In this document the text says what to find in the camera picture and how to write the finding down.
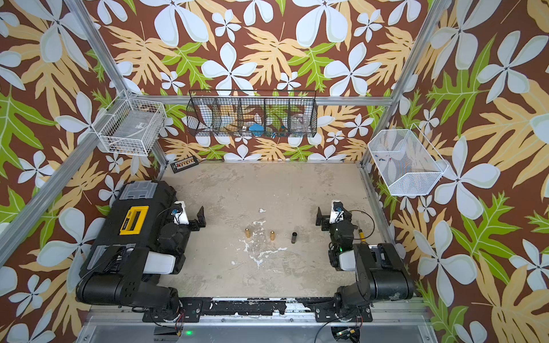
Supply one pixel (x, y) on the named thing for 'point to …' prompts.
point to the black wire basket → (249, 113)
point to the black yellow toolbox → (131, 222)
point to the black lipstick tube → (294, 237)
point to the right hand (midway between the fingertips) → (330, 207)
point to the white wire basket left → (129, 126)
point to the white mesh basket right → (408, 163)
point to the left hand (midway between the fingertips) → (191, 205)
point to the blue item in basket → (256, 129)
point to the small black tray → (184, 163)
